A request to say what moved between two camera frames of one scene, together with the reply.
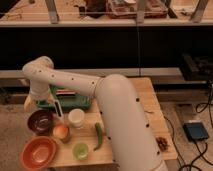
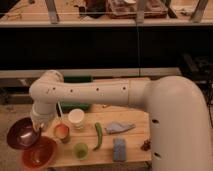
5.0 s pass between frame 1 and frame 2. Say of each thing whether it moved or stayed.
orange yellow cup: stayed
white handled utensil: stayed
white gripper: moved
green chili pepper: stayed
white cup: stayed
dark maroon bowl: moved
